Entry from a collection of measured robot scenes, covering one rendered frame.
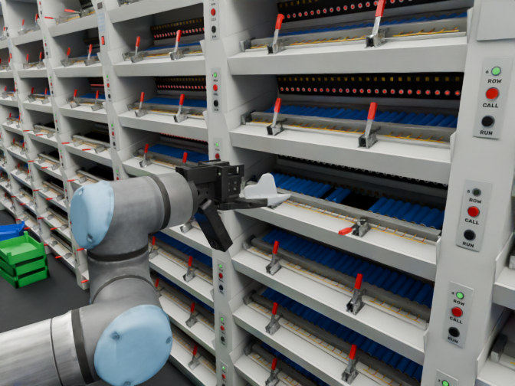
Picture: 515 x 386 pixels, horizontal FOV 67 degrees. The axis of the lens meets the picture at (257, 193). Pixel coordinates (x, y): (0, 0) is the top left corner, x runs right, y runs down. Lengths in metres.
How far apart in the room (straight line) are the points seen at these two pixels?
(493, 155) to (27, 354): 0.70
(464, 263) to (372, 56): 0.42
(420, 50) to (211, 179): 0.43
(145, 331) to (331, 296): 0.62
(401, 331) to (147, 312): 0.60
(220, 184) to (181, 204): 0.09
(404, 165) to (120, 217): 0.52
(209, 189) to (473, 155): 0.45
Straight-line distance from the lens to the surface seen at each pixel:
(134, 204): 0.59
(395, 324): 0.96
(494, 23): 0.74
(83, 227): 0.60
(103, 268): 0.62
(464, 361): 0.89
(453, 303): 0.84
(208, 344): 1.53
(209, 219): 0.69
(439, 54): 0.77
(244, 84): 1.15
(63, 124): 2.38
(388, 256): 0.87
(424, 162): 0.78
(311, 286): 1.06
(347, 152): 0.86
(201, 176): 0.67
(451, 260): 0.81
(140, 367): 0.52
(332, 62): 0.88
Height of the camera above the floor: 1.22
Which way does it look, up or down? 16 degrees down
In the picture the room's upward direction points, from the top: straight up
